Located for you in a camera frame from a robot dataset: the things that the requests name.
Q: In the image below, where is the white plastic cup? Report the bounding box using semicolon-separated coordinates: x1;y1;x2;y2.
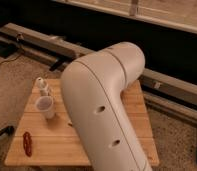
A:
35;96;55;119

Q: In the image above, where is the black cable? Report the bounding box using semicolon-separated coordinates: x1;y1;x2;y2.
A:
0;53;22;75

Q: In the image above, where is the red sausage snack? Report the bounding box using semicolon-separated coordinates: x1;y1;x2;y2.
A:
23;132;32;157

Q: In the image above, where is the grey metal rail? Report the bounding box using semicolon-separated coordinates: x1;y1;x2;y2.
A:
0;23;197;122

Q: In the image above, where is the black table leg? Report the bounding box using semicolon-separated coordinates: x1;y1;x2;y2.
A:
0;126;14;136

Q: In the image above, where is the white plastic bottle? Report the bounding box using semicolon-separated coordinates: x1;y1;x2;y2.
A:
36;77;51;96

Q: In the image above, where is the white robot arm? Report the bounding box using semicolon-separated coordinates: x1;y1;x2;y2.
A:
60;42;152;171

